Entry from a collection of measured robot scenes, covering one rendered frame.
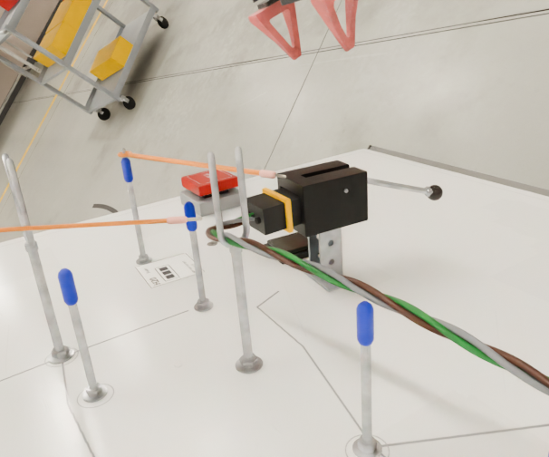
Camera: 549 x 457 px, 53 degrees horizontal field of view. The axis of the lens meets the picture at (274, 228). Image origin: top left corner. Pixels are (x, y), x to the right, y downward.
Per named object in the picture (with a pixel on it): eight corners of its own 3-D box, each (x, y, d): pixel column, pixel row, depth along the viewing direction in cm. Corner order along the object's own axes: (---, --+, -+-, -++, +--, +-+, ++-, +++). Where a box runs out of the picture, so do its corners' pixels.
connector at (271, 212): (318, 218, 41) (316, 193, 41) (262, 236, 39) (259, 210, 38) (296, 208, 44) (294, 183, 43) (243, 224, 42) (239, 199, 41)
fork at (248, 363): (257, 353, 36) (235, 142, 31) (269, 367, 35) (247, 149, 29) (229, 363, 36) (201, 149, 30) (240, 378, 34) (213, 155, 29)
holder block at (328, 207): (368, 220, 43) (368, 170, 41) (305, 238, 41) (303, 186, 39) (339, 205, 46) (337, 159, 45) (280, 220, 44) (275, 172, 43)
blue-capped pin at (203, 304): (216, 308, 42) (201, 202, 39) (197, 314, 41) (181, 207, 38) (209, 299, 43) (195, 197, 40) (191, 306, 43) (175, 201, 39)
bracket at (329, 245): (354, 284, 44) (352, 226, 42) (328, 292, 43) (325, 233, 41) (323, 262, 48) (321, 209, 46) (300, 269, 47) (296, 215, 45)
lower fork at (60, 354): (44, 354, 38) (-13, 155, 33) (71, 345, 39) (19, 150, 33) (51, 368, 37) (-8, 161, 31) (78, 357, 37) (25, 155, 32)
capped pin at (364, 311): (347, 454, 28) (342, 306, 24) (359, 434, 29) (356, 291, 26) (375, 464, 27) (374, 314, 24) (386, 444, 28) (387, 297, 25)
